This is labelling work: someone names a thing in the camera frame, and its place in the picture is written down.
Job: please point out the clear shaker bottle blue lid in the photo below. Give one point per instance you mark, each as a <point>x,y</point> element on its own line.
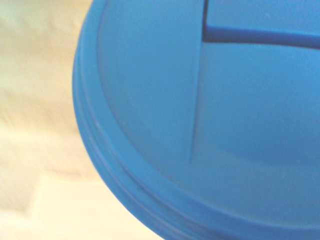
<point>205,120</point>

